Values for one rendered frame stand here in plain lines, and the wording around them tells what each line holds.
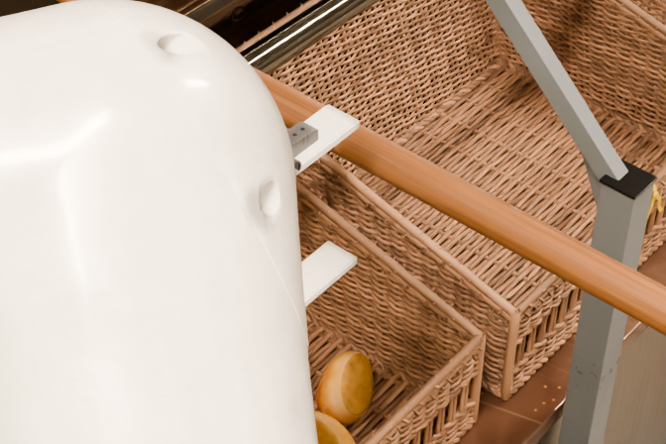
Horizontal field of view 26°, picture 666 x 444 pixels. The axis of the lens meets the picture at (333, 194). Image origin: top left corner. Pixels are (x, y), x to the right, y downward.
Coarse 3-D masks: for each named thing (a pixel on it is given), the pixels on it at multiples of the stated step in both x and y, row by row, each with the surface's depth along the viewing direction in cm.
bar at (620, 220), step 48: (336, 0) 130; (288, 48) 126; (528, 48) 144; (576, 96) 145; (576, 144) 147; (624, 192) 144; (624, 240) 148; (576, 336) 161; (576, 384) 165; (576, 432) 170
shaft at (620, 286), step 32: (64, 0) 127; (288, 96) 114; (288, 128) 115; (352, 160) 111; (384, 160) 109; (416, 160) 109; (416, 192) 108; (448, 192) 107; (480, 192) 106; (480, 224) 105; (512, 224) 104; (544, 224) 104; (544, 256) 103; (576, 256) 101; (608, 256) 102; (608, 288) 100; (640, 288) 99; (640, 320) 99
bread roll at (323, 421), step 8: (320, 416) 161; (328, 416) 161; (320, 424) 160; (328, 424) 160; (336, 424) 160; (320, 432) 160; (328, 432) 159; (336, 432) 159; (344, 432) 160; (320, 440) 160; (328, 440) 159; (336, 440) 159; (344, 440) 159; (352, 440) 160
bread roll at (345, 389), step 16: (352, 352) 169; (336, 368) 166; (352, 368) 167; (368, 368) 170; (320, 384) 167; (336, 384) 165; (352, 384) 166; (368, 384) 168; (320, 400) 165; (336, 400) 164; (352, 400) 165; (368, 400) 167; (336, 416) 164; (352, 416) 165
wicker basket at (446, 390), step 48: (336, 240) 168; (336, 288) 173; (384, 288) 168; (432, 288) 162; (336, 336) 178; (384, 336) 172; (432, 336) 165; (480, 336) 159; (384, 384) 173; (432, 384) 154; (480, 384) 164; (384, 432) 149; (432, 432) 167
